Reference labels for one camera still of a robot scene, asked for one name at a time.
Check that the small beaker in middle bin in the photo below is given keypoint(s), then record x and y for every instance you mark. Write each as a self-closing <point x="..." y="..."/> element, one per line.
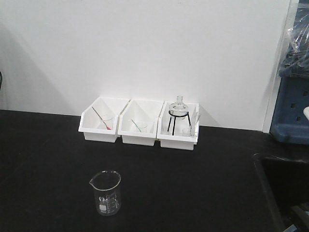
<point x="143" y="126"/>

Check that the large clear glass beaker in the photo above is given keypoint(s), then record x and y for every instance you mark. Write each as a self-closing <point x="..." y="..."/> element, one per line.
<point x="107" y="194"/>

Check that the round bottom glass flask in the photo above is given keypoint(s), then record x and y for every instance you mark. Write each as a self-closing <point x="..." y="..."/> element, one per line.
<point x="178" y="109"/>

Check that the white right storage bin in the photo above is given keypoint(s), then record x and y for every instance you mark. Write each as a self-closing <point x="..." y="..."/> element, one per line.
<point x="169" y="131"/>

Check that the black lab sink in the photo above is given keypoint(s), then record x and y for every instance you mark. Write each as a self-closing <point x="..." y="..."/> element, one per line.
<point x="285" y="183"/>

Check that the white middle storage bin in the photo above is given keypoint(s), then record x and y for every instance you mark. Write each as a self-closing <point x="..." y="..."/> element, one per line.
<point x="139" y="121"/>

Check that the white left storage bin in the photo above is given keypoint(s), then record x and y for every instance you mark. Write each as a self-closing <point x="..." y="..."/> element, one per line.
<point x="90" y="124"/>

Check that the red tipped pipette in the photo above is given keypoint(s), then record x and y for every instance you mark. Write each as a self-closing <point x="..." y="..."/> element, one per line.
<point x="101" y="119"/>

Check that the green tipped pipette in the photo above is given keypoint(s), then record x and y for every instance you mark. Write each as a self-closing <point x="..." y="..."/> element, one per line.
<point x="137" y="127"/>

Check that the small beaker in bin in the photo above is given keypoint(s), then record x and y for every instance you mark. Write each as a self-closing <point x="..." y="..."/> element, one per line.
<point x="107" y="122"/>
<point x="186" y="132"/>
<point x="143" y="126"/>

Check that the white storage bin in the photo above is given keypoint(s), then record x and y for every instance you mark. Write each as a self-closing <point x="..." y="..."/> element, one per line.
<point x="139" y="121"/>
<point x="169" y="131"/>
<point x="90" y="124"/>

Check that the small beaker in left bin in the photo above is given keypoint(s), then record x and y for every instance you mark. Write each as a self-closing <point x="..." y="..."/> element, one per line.
<point x="107" y="122"/>

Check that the blue plastic rack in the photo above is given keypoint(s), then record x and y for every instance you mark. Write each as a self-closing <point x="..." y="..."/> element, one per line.
<point x="289" y="123"/>

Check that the small beaker in right bin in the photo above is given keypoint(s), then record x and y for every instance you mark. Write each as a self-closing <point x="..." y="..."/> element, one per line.
<point x="186" y="132"/>

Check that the clear plastic bag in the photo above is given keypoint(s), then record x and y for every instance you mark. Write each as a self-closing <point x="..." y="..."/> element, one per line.
<point x="296" y="62"/>

